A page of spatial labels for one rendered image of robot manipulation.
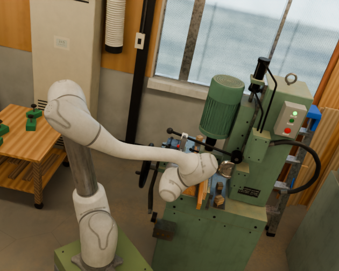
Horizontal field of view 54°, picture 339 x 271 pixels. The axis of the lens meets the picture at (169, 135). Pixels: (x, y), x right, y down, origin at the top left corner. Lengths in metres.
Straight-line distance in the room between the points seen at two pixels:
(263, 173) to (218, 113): 0.43
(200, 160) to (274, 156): 0.57
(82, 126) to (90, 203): 0.53
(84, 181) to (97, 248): 0.29
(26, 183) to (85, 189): 1.36
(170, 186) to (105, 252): 0.41
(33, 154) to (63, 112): 1.46
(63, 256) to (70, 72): 1.73
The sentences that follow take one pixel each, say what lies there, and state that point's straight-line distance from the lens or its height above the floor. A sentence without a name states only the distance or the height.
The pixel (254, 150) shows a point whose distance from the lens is 1.71.
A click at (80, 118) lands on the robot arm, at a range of 1.16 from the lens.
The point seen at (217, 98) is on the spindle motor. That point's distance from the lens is 1.69.
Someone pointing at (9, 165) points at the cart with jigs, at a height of 0.18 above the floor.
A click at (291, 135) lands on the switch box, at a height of 1.34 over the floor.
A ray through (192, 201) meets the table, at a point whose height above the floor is 0.87.
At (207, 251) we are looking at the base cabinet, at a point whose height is 0.45.
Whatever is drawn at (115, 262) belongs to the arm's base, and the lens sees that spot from 1.69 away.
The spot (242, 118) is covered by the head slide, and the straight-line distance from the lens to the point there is 1.75.
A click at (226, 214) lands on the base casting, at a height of 0.78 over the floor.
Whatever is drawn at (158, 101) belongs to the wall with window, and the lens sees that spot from 3.23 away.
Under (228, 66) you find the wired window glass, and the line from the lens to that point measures 3.14.
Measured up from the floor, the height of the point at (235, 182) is 1.00.
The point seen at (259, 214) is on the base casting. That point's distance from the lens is 2.00.
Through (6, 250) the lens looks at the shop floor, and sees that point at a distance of 2.68.
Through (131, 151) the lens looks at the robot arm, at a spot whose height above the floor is 1.33.
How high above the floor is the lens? 2.08
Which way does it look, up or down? 32 degrees down
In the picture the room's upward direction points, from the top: 12 degrees clockwise
